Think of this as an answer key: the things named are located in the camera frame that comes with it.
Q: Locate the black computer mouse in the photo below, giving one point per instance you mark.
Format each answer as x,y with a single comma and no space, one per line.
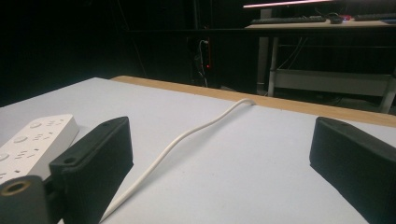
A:
335,19

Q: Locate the black keyboard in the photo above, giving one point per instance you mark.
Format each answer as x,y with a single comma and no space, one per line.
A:
375,17
288,20

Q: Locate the monitor with lit edge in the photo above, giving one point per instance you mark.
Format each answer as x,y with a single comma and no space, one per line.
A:
289,3

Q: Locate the dark device with red light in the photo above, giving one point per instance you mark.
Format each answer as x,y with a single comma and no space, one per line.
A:
205,59

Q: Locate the background desk with metal legs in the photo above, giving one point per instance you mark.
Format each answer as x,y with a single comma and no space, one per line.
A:
323,74

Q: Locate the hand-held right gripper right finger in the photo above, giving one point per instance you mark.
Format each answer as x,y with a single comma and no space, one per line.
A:
358,155

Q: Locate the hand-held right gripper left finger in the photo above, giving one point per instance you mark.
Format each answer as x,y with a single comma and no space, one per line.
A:
93,165

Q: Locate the white power strip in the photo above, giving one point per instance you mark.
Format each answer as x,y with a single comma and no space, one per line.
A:
32,143

